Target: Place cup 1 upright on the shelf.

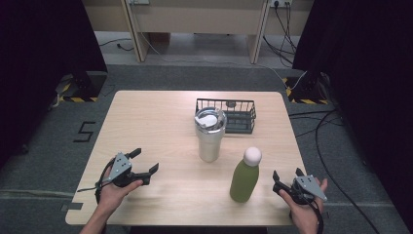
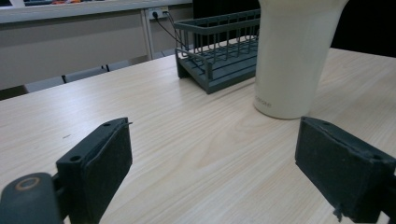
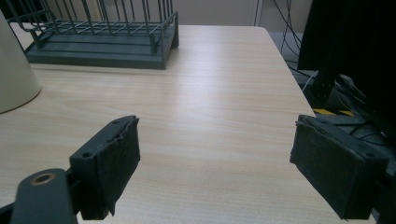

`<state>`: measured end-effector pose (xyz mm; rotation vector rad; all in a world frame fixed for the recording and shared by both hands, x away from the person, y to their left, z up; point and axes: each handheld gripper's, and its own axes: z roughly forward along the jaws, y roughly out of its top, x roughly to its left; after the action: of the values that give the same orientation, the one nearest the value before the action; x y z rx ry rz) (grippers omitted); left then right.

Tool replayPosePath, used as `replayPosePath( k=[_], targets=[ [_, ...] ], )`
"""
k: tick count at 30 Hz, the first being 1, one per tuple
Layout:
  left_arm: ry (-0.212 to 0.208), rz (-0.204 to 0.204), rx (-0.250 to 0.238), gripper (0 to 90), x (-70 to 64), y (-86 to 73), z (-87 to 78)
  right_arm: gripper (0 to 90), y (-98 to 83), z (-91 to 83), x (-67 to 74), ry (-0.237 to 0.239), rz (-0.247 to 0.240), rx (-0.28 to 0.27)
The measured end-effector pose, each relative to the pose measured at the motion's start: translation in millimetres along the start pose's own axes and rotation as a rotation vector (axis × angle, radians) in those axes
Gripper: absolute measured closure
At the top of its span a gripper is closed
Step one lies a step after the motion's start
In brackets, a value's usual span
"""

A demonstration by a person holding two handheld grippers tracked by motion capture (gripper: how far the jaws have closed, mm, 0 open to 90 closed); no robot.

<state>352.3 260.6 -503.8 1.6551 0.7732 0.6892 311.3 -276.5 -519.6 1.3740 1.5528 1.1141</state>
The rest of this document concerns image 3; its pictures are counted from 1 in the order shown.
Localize white cable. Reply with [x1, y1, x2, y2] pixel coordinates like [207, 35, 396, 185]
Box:
[301, 72, 319, 92]

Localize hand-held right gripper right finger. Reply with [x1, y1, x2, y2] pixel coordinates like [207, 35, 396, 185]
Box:
[290, 114, 390, 220]

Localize black metal stand base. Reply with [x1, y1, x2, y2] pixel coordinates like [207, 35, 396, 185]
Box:
[307, 70, 338, 108]

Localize black curtain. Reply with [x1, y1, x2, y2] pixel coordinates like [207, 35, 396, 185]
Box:
[297, 0, 396, 147]

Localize cream tumbler with clear lid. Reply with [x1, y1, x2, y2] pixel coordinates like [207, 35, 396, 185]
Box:
[0, 8, 42, 115]

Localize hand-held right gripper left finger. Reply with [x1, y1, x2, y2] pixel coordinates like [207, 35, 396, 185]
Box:
[68, 115, 142, 221]

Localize black wire rack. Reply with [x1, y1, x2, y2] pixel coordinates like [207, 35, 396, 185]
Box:
[6, 0, 180, 70]

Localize yellow black hazard tape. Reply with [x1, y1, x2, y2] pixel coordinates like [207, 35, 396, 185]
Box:
[312, 108, 355, 118]

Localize black wall cable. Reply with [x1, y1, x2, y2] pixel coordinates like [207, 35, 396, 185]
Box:
[273, 0, 303, 45]
[279, 0, 295, 56]

